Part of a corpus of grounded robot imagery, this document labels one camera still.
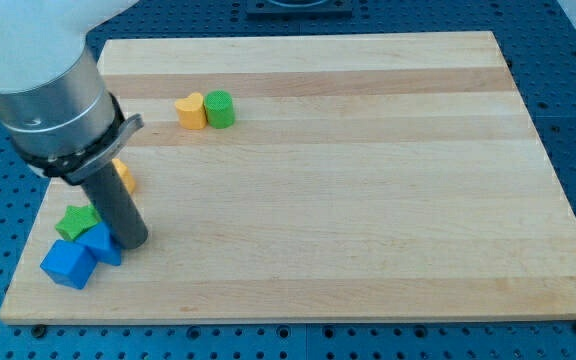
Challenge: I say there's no green star block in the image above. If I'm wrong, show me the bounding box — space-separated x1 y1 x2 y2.
55 205 101 241

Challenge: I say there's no wooden board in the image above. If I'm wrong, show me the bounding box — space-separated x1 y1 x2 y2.
0 31 576 325

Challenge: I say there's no grey cylindrical pointer tool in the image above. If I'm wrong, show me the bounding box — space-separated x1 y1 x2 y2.
81 162 149 250

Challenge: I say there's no blue cube block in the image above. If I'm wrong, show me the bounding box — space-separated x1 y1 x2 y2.
40 240 97 290

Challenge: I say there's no yellow block behind pointer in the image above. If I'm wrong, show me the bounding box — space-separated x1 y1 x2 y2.
112 158 136 194

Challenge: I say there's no green cylinder block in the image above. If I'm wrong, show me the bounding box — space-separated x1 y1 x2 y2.
204 90 235 129

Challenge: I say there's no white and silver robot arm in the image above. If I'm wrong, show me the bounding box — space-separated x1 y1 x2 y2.
0 0 143 185

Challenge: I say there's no yellow heart block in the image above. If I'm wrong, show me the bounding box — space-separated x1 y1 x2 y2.
174 92 207 130

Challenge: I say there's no blue block under pointer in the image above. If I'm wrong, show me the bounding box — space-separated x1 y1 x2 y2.
75 222 122 266

